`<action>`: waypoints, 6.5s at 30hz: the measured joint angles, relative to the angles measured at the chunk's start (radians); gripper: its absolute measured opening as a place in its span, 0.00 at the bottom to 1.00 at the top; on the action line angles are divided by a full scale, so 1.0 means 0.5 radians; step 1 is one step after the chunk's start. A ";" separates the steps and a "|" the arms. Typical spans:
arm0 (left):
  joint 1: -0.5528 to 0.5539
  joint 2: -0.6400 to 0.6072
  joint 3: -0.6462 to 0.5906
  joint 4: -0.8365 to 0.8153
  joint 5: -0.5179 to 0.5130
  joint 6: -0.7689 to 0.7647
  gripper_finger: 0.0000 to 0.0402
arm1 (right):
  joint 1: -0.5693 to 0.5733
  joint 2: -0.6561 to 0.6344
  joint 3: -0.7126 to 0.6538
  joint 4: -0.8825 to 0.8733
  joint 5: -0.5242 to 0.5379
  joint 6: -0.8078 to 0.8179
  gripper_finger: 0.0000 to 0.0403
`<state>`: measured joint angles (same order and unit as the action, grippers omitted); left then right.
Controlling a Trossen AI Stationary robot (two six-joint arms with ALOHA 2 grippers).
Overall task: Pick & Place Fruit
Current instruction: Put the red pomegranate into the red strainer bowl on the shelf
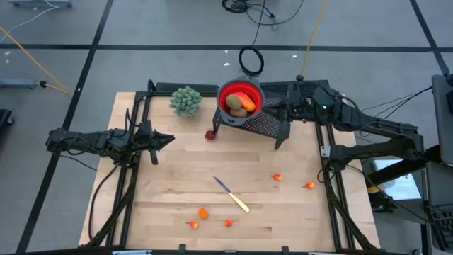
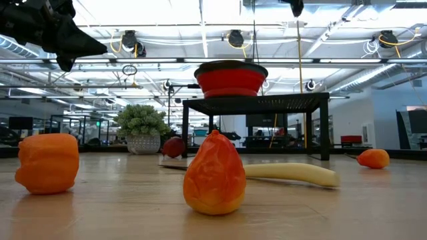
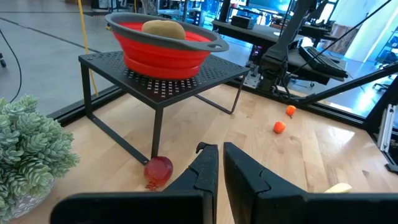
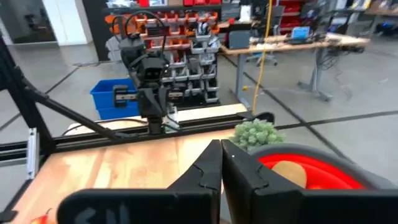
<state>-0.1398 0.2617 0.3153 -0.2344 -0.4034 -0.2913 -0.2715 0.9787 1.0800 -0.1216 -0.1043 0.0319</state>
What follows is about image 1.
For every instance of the dark red round fruit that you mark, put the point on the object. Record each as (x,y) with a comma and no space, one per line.
(210,135)

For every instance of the black perforated metal shelf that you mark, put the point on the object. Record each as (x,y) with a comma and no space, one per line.
(265,125)

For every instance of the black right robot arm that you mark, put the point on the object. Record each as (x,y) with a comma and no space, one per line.
(371,124)

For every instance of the black metal table frame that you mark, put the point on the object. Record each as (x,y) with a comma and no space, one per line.
(141,96)

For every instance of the red grey collapsible bowl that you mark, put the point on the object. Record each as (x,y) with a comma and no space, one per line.
(226,85)

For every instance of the black stand beam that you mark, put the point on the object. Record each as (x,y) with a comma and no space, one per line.
(432,153)

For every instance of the small red orange pepper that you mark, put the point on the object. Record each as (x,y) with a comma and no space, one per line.
(277,177)
(228,222)
(310,185)
(194,225)

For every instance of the grey laptop computer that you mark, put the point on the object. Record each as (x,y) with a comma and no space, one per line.
(440,184)

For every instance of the green succulent potted plant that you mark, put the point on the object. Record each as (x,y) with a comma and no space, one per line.
(185,102)

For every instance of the black floor object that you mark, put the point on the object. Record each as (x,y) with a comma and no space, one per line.
(4,118)

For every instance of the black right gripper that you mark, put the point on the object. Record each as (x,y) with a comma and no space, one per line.
(306,104)

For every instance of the grey desk foot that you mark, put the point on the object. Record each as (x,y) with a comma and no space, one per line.
(39,3)
(17,84)

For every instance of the small round orange fruit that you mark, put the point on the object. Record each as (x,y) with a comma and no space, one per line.
(203,213)

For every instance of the large red orange pepper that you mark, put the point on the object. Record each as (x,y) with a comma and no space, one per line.
(248,103)

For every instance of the black perforated metal panel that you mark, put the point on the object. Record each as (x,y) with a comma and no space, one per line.
(279,86)

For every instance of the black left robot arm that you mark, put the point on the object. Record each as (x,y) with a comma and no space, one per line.
(88,140)

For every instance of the grey monitor back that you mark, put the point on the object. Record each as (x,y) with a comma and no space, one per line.
(444,120)

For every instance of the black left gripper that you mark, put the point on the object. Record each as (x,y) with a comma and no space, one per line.
(146,140)

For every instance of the brown kiwi fruit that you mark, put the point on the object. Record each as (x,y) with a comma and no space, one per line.
(233,101)
(239,113)

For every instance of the white rectangular board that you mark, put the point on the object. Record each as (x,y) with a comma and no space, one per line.
(403,187)

